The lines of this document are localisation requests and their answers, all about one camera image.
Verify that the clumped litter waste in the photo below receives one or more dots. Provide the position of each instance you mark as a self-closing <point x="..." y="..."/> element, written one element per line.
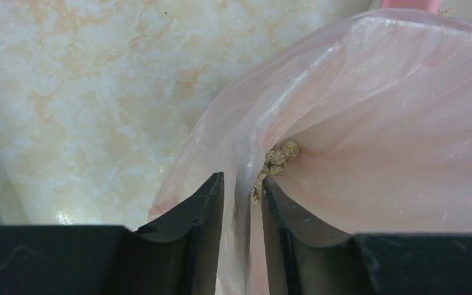
<point x="275" y="163"/>

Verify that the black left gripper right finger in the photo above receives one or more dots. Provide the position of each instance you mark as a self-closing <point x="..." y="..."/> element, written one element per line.
<point x="305" y="255"/>

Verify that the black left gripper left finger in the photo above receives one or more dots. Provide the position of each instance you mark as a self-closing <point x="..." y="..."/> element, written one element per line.
<point x="177" y="253"/>

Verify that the pink plastic bin liner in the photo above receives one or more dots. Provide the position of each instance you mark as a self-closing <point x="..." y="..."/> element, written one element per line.
<point x="381" y="105"/>

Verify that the pink white litter box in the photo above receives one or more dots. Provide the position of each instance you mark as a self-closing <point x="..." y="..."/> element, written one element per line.
<point x="439" y="6"/>

